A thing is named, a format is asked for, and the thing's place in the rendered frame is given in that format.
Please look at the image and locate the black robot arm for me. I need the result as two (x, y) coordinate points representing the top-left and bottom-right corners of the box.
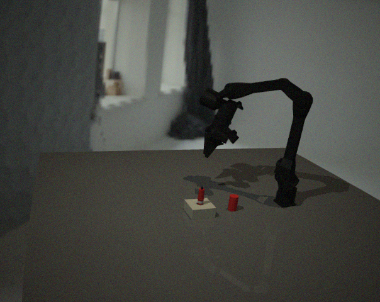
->
(200, 78), (313, 208)

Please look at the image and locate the cream block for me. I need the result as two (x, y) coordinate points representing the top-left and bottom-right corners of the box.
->
(184, 198), (216, 220)

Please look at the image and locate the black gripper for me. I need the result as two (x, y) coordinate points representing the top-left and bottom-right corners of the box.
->
(203, 113), (232, 158)

